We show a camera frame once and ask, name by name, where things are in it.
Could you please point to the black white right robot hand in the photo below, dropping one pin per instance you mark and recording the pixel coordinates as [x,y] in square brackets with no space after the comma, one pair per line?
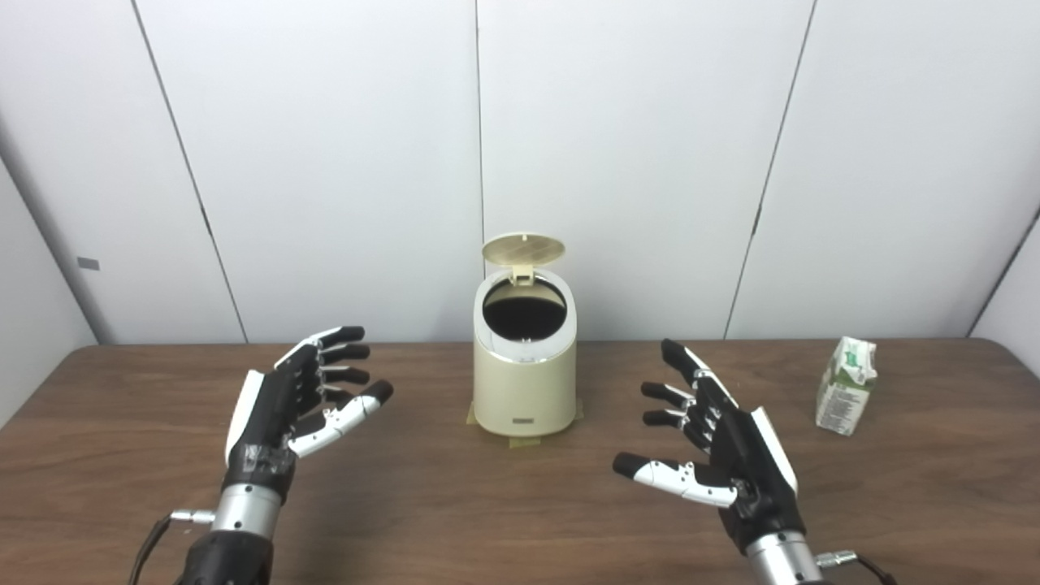
[751,471]

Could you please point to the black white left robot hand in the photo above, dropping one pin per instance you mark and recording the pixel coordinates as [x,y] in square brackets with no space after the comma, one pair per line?
[264,422]

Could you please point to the white green milk carton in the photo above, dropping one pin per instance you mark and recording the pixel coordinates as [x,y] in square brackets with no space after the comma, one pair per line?
[845,394]

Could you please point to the cream round bin lid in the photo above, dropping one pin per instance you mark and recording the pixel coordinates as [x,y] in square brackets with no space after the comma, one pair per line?
[524,248]

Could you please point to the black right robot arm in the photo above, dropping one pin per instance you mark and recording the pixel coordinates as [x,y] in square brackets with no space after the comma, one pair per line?
[780,565]

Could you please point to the cream-colored bin body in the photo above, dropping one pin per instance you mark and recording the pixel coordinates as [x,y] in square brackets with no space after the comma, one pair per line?
[524,390]

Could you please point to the grey wall tape mark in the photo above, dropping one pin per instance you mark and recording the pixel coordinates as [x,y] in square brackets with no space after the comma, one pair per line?
[88,263]

